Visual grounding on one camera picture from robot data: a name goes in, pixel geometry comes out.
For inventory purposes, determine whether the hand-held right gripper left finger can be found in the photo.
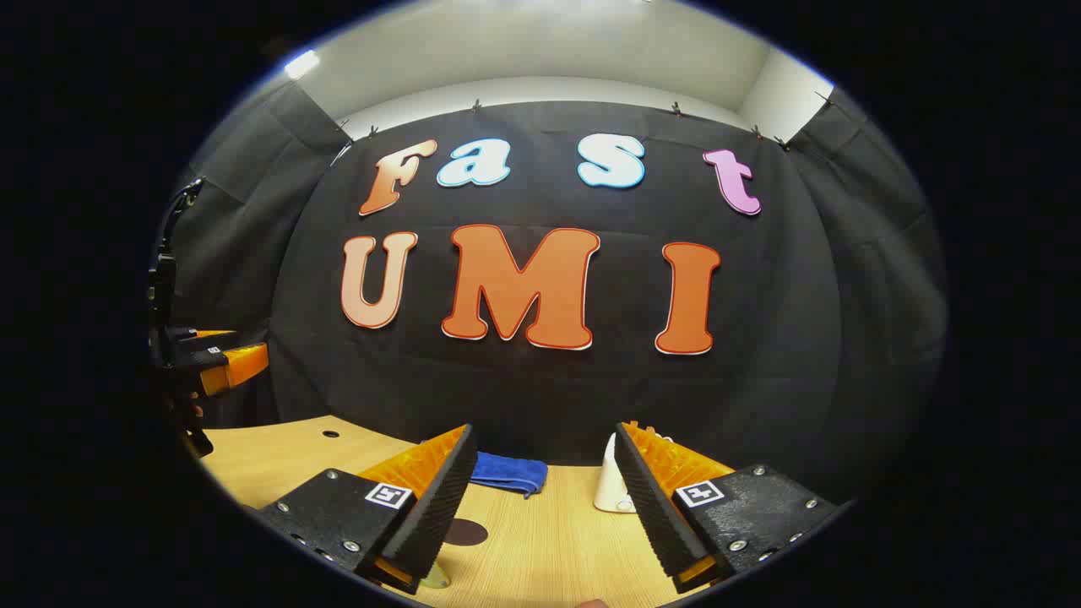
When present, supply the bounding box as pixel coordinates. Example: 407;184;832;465
253;424;479;595

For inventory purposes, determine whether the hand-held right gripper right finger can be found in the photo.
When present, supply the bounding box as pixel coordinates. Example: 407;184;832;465
614;421;845;594

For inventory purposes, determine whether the dark brown round coaster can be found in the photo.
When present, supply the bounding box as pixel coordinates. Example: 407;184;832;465
443;518;490;547

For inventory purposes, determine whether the white box holder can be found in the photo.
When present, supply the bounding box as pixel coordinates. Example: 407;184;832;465
593;432;638;514

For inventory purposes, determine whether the blue towel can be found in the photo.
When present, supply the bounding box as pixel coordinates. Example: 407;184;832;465
470;451;548;499

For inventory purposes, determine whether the black backdrop cloth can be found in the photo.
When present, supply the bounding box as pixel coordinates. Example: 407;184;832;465
165;80;947;508

